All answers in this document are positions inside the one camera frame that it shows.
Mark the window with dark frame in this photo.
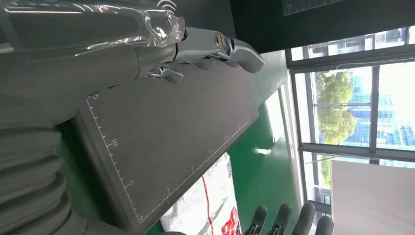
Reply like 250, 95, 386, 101
285, 25, 415, 221

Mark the white board panel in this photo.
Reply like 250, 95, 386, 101
330, 160, 415, 235

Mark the black inbound scanner machine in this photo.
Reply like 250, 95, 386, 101
56, 0, 415, 235

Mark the white mailer package red stripe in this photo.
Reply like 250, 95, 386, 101
160, 152, 243, 235

